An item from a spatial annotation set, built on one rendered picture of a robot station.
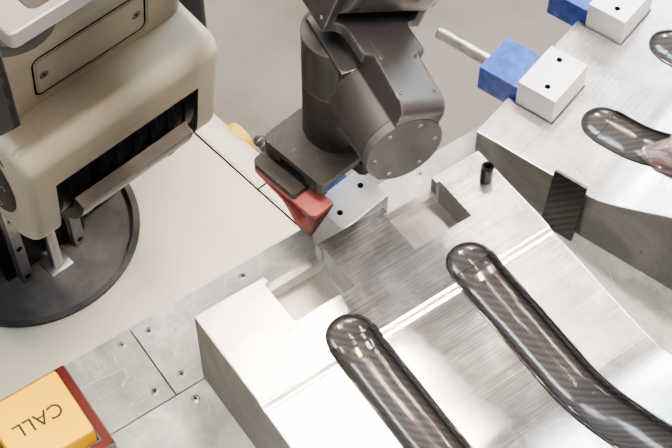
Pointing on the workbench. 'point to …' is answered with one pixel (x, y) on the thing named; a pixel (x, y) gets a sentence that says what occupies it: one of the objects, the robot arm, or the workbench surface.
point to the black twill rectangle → (564, 204)
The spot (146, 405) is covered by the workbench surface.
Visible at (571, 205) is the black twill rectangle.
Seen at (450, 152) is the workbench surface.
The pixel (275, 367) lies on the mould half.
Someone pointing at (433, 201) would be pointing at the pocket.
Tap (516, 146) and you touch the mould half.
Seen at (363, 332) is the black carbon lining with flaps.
